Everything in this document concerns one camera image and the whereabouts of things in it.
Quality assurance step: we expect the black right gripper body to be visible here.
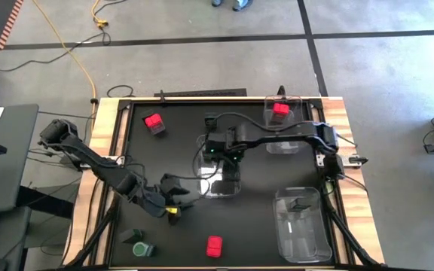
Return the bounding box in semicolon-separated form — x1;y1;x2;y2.
204;129;240;169

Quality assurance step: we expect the black power strip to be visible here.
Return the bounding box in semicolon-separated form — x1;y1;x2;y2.
154;87;248;98

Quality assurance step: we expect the clear plastic bin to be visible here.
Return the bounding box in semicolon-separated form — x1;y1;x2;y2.
272;187;334;263
263;95;303;155
196;132;242;199

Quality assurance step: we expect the red smoked paprika tin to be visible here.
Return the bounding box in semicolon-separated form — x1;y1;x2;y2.
143;113;167;136
206;235;224;259
271;102;291;125

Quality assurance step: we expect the black floor cable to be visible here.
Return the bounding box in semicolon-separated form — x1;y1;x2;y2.
0;29;112;73
105;84;136;99

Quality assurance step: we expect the green-lidded oregano jar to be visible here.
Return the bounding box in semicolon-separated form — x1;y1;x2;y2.
131;242;157;258

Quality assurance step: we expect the yellow power cable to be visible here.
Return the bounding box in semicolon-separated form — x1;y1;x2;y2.
90;0;109;28
31;0;98;102

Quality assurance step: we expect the grey desk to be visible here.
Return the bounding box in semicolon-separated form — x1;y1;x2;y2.
0;104;40;216

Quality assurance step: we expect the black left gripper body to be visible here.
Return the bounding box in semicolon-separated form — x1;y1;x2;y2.
140;183;182;220

